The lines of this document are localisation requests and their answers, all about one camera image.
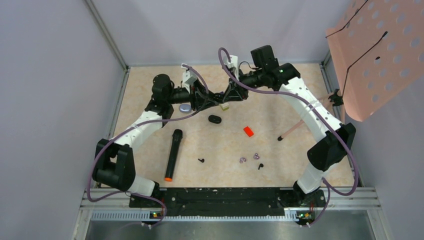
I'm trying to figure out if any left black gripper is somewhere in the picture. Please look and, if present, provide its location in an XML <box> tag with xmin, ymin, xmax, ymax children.
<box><xmin>166</xmin><ymin>78</ymin><xmax>219</xmax><ymax>111</ymax></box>

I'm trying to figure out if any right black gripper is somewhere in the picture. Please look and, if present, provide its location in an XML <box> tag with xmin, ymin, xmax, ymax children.
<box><xmin>222</xmin><ymin>68</ymin><xmax>264</xmax><ymax>102</ymax></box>

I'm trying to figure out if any oval black charging case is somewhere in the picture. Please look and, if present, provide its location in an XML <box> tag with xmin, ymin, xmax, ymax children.
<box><xmin>208</xmin><ymin>114</ymin><xmax>222</xmax><ymax>124</ymax></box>

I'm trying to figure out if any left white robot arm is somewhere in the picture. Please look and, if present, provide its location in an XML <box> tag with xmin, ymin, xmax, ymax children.
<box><xmin>91</xmin><ymin>74</ymin><xmax>224</xmax><ymax>207</ymax></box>

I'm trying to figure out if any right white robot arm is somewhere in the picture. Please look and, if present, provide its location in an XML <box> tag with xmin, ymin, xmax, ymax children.
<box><xmin>218</xmin><ymin>45</ymin><xmax>356</xmax><ymax>206</ymax></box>

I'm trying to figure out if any silver lilac oval case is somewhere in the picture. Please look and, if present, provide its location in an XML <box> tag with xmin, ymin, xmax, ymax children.
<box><xmin>179</xmin><ymin>103</ymin><xmax>192</xmax><ymax>114</ymax></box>

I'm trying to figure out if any purple white green brick stack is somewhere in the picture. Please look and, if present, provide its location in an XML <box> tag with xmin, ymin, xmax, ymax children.
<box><xmin>219</xmin><ymin>103</ymin><xmax>230</xmax><ymax>111</ymax></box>

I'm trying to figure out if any red block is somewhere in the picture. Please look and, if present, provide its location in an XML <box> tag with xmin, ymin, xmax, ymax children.
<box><xmin>243</xmin><ymin>126</ymin><xmax>255</xmax><ymax>138</ymax></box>

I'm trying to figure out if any black microphone orange end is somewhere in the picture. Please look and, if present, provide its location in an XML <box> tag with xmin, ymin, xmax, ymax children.
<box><xmin>164</xmin><ymin>129</ymin><xmax>183</xmax><ymax>182</ymax></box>

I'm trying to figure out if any pink perforated music stand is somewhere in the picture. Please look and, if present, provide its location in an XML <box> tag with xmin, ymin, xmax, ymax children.
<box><xmin>277</xmin><ymin>0</ymin><xmax>424</xmax><ymax>142</ymax></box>

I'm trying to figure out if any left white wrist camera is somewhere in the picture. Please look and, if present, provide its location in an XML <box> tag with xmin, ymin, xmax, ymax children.
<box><xmin>180</xmin><ymin>63</ymin><xmax>198</xmax><ymax>94</ymax></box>

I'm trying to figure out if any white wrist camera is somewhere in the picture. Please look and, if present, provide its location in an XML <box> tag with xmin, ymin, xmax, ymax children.
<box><xmin>180</xmin><ymin>63</ymin><xmax>198</xmax><ymax>94</ymax></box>
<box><xmin>223</xmin><ymin>54</ymin><xmax>240</xmax><ymax>80</ymax></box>

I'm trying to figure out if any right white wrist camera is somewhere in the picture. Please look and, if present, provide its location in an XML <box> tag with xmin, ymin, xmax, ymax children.
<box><xmin>223</xmin><ymin>54</ymin><xmax>240</xmax><ymax>80</ymax></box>

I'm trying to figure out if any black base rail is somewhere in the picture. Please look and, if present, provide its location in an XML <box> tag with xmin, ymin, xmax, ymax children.
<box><xmin>129</xmin><ymin>187</ymin><xmax>325</xmax><ymax>217</ymax></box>

